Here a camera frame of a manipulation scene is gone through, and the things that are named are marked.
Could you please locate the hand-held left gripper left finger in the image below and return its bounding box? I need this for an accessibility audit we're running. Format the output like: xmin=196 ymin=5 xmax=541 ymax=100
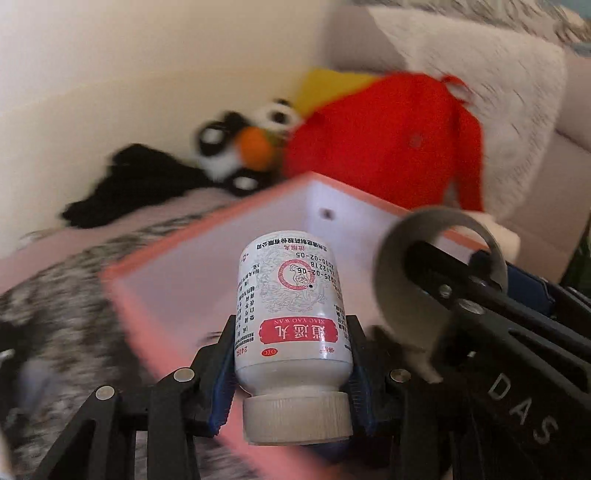
xmin=32 ymin=316 xmax=238 ymax=480

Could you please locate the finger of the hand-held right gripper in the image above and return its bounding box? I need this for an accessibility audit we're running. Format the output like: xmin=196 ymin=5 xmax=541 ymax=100
xmin=506 ymin=264 xmax=591 ymax=340
xmin=407 ymin=239 xmax=591 ymax=385

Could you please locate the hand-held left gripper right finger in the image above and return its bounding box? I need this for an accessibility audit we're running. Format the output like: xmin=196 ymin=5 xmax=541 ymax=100
xmin=344 ymin=314 xmax=467 ymax=480

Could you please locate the grey cardboard tape ring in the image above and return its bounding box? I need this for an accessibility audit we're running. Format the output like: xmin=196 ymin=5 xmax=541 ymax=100
xmin=373 ymin=208 xmax=509 ymax=371

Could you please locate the white medicine bottle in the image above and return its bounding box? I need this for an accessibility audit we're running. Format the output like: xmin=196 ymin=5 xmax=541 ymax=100
xmin=234 ymin=229 xmax=354 ymax=446

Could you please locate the pink cardboard box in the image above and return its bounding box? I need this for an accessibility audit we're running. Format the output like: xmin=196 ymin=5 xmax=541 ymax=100
xmin=102 ymin=172 xmax=490 ymax=464

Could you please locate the red plush cloth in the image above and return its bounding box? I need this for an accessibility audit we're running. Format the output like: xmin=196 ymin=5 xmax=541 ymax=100
xmin=281 ymin=71 xmax=486 ymax=214

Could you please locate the white fluffy pillow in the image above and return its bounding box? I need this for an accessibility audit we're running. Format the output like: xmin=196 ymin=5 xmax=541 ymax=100
xmin=368 ymin=7 xmax=570 ymax=232

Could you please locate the black cloth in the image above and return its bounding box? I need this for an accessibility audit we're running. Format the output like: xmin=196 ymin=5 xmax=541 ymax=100
xmin=62 ymin=144 xmax=219 ymax=230

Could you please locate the pink bedsheet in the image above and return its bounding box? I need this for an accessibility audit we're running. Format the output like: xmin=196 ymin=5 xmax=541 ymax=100
xmin=0 ymin=189 xmax=241 ymax=280

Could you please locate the yellow cloth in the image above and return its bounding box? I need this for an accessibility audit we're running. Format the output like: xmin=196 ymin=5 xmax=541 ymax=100
xmin=293 ymin=68 xmax=385 ymax=117

